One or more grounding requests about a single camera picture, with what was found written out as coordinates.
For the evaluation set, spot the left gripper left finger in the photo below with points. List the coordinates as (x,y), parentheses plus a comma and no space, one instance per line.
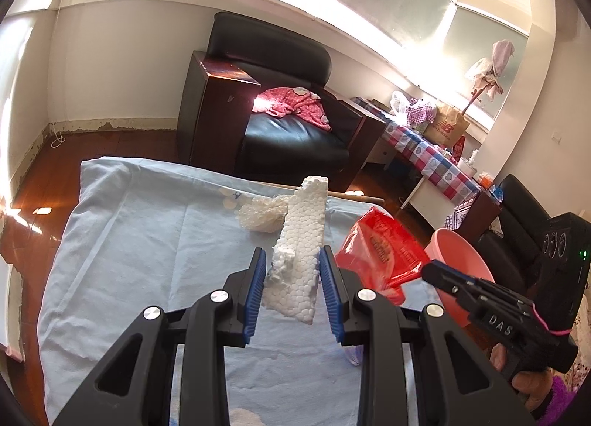
(165,358)

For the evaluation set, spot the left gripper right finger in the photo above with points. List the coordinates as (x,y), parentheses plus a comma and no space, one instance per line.
(419,367)

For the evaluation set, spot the red plastic bag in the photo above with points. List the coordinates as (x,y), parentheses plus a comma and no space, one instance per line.
(381,251)

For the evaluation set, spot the white styrofoam piece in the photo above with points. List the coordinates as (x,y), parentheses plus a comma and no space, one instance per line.
(291,285)

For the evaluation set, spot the white shredded fibre bundle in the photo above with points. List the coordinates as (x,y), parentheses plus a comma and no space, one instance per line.
(264,214)

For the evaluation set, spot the purple cloth pouch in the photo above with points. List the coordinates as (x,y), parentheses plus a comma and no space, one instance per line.
(354,354)

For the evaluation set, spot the purple fleece sleeve forearm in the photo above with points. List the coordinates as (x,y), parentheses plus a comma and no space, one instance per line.
(555,403)

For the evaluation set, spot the person's right hand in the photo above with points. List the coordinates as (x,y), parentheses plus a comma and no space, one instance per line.
(536,386)

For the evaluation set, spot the black leather armchair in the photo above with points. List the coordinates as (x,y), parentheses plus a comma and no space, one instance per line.
(514,259)
(216,129)

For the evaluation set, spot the light blue table cloth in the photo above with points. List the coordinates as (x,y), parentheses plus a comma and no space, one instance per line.
(153,233)

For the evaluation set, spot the checkered tablecloth side table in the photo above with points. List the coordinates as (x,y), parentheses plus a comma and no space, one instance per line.
(442,185)

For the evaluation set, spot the white drawer cabinet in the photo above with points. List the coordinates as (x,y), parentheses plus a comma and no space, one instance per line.
(381,155)

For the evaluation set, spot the white tissue container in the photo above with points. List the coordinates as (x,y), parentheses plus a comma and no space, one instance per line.
(467,165)

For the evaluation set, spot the brown paper shopping bag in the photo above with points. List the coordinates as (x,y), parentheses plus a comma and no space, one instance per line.
(448,126)

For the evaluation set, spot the purple checkered cloth bag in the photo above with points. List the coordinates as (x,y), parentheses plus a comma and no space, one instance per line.
(421,112)

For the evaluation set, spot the red patterned garment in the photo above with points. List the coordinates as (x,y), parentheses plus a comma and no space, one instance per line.
(280,102)

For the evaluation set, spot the coat stand with hats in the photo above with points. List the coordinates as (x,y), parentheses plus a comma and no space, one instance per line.
(483,77)

